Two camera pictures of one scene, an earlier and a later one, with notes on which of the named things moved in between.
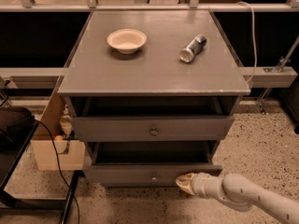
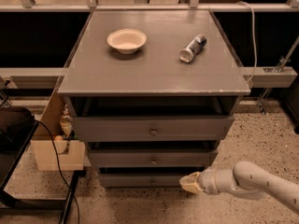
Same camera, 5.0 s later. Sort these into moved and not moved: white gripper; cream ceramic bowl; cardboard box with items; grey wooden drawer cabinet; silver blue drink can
Moved: white gripper
Not moved: cardboard box with items; silver blue drink can; cream ceramic bowl; grey wooden drawer cabinet
